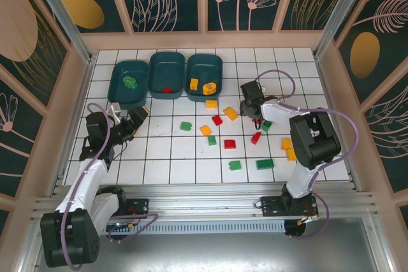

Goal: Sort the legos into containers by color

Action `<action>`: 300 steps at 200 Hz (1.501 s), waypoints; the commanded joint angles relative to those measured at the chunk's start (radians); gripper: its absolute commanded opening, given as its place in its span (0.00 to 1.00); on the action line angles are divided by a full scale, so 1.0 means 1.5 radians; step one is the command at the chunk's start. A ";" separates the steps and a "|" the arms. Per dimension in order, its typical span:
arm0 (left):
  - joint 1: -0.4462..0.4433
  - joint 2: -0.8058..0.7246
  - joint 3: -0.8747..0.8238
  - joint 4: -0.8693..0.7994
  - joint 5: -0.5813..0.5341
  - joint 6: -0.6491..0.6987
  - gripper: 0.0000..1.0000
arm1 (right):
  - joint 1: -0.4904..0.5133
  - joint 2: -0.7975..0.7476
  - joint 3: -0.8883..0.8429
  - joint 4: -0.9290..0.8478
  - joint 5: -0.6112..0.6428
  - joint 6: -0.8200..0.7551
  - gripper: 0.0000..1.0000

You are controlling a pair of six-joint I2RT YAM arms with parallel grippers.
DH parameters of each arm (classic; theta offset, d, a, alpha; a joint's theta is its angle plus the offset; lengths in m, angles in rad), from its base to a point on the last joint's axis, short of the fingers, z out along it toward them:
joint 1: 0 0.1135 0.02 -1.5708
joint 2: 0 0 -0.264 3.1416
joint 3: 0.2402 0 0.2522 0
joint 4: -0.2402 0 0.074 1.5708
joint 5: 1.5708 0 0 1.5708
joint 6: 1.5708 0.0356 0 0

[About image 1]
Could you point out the red toy brick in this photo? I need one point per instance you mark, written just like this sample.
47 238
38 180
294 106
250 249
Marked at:
217 120
255 138
166 90
230 144
257 123

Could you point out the long yellow toy brick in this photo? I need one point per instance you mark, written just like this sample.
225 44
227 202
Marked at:
230 113

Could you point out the teal plastic bin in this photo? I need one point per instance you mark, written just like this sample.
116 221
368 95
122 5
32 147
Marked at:
204 69
121 93
167 71

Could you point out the green round gear brick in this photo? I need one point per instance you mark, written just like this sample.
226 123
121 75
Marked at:
130 82

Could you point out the long green toy brick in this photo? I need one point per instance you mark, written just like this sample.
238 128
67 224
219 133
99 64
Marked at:
265 164

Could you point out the yellow round gear brick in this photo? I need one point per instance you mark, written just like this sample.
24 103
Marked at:
209 88

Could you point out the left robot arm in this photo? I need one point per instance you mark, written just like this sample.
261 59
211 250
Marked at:
73 237

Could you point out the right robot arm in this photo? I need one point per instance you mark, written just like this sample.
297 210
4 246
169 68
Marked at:
315 138

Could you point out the grey metal shelf plate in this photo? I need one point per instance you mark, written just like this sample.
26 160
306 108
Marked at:
207 253

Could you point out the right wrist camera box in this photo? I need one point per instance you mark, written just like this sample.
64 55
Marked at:
252 90

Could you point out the aluminium side rail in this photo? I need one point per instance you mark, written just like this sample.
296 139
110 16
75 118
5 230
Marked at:
325 81
83 81

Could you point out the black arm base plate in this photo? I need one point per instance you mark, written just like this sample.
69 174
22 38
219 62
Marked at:
140 206
271 205

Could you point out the aluminium front rail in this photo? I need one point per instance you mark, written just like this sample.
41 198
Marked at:
207 195

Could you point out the aluminium frame post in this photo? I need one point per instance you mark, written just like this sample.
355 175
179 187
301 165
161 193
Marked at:
341 4
56 4

